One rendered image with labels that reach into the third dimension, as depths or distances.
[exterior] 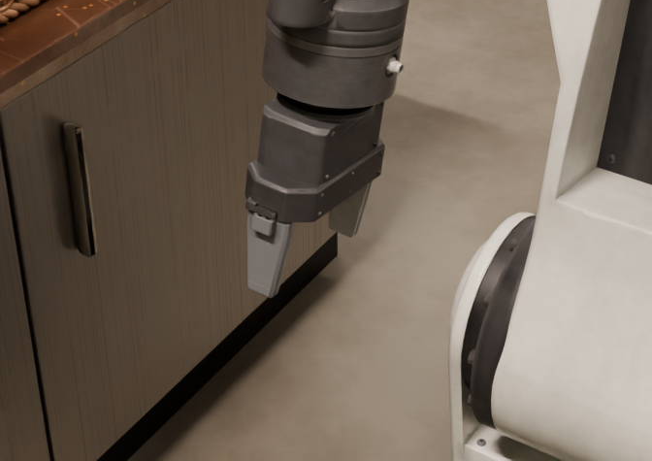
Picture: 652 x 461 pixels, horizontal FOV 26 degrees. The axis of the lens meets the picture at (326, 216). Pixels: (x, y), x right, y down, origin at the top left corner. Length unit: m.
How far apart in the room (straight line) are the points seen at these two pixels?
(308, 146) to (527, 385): 0.23
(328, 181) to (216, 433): 0.76
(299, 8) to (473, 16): 1.65
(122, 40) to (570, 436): 0.64
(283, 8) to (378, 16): 0.06
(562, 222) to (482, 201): 1.26
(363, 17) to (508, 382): 0.24
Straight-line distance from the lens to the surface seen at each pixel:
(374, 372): 1.71
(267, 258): 0.93
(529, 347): 0.77
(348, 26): 0.87
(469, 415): 0.86
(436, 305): 1.81
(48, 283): 1.30
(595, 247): 0.74
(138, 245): 1.39
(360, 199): 1.01
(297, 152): 0.91
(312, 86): 0.89
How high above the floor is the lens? 1.14
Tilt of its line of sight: 36 degrees down
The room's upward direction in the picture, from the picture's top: straight up
